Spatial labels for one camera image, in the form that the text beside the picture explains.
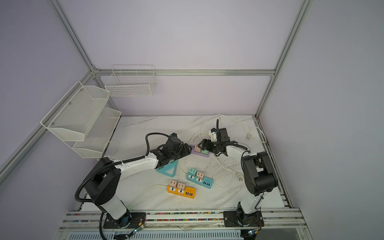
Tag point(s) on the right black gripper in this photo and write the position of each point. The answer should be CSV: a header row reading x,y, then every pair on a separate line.
x,y
204,142

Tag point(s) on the pink plug orange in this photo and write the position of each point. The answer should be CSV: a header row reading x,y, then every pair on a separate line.
x,y
181,186
173,184

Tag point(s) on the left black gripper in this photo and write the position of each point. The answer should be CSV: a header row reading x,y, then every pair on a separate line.
x,y
185,150

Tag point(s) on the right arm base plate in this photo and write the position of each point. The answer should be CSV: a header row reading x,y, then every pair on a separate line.
x,y
235,219

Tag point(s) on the purple power strip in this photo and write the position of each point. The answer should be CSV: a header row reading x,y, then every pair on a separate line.
x,y
198,154

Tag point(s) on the pink plug on blue strip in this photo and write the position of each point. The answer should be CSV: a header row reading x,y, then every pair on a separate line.
x,y
200,175

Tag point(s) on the aluminium frame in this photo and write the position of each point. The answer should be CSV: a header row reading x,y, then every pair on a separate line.
x,y
21,153

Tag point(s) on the orange power strip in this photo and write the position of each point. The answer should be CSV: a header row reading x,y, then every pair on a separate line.
x,y
188,192

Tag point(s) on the aluminium front rail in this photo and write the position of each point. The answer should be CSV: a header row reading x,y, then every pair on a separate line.
x,y
185,225

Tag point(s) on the teal triangular power strip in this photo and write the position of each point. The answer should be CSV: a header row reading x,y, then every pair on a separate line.
x,y
169,169

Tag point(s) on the white two-tier mesh shelf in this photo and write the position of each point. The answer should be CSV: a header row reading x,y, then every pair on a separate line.
x,y
83,121

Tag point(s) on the pink plug orange right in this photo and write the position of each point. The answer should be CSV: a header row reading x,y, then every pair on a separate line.
x,y
181,186

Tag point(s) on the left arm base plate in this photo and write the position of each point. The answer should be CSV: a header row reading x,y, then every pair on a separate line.
x,y
127,221

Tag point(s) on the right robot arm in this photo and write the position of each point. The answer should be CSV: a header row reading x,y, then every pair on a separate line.
x,y
258,171

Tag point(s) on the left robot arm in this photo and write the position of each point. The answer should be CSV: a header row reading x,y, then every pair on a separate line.
x,y
100,185

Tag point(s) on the white wire basket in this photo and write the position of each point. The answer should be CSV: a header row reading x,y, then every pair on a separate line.
x,y
131,81

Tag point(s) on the blue power strip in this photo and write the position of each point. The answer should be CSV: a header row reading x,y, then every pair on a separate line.
x,y
204,182

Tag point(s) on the pink plug orange left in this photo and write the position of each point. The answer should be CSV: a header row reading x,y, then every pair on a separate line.
x,y
173,184

